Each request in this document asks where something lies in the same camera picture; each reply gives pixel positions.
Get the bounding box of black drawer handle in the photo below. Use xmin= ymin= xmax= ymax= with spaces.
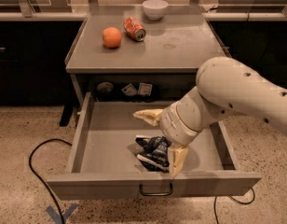
xmin=139 ymin=184 xmax=173 ymax=197

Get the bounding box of black floor cable right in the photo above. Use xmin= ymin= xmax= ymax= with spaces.
xmin=213 ymin=188 xmax=256 ymax=224

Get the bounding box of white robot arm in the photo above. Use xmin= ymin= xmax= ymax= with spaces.
xmin=134 ymin=57 xmax=287 ymax=177

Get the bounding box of black floor cable left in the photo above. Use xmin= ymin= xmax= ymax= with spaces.
xmin=28 ymin=138 xmax=73 ymax=224

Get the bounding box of white tag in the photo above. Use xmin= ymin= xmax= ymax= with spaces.
xmin=121 ymin=83 xmax=137 ymax=97
xmin=138 ymin=83 xmax=153 ymax=96

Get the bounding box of white tag left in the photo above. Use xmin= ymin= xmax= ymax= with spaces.
xmin=121 ymin=83 xmax=137 ymax=97

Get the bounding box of white horizontal rail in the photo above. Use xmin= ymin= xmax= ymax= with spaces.
xmin=0 ymin=13 xmax=287 ymax=21

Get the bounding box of round grey object in cabinet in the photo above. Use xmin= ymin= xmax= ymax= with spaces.
xmin=96 ymin=82 xmax=114 ymax=95

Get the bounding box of blue chip bag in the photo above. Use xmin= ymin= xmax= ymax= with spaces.
xmin=135 ymin=136 xmax=171 ymax=172

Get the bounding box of white bowl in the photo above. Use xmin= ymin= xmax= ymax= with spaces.
xmin=143 ymin=0 xmax=168 ymax=21

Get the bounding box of red soda can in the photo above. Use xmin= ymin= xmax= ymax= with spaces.
xmin=123 ymin=17 xmax=146 ymax=42

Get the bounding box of blue tape cross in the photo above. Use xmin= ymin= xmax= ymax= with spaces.
xmin=46 ymin=203 xmax=78 ymax=224

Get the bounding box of white tag right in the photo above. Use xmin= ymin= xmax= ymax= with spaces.
xmin=138 ymin=83 xmax=153 ymax=96

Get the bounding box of orange fruit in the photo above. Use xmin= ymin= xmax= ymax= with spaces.
xmin=102 ymin=27 xmax=122 ymax=49

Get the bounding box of black floor cable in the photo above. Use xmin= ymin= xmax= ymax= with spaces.
xmin=213 ymin=188 xmax=256 ymax=224
xmin=28 ymin=138 xmax=73 ymax=224

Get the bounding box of grey open drawer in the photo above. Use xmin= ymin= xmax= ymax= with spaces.
xmin=48 ymin=93 xmax=261 ymax=200

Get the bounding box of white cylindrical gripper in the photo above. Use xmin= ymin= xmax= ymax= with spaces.
xmin=133 ymin=103 xmax=199 ymax=178

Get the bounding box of grey counter cabinet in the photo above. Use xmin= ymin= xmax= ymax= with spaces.
xmin=66 ymin=6 xmax=226 ymax=102

